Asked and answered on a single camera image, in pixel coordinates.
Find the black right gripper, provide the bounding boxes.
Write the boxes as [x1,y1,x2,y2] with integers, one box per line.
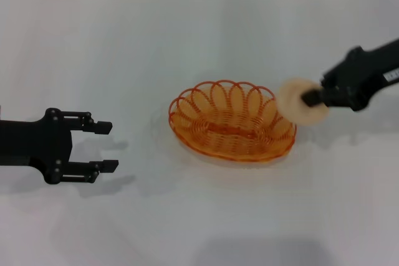
[300,37,399,113]

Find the orange woven plastic basket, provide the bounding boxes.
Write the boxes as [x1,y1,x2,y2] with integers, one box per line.
[168,79,297,163]

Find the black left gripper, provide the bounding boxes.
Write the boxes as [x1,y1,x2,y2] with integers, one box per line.
[0,107,120,185]

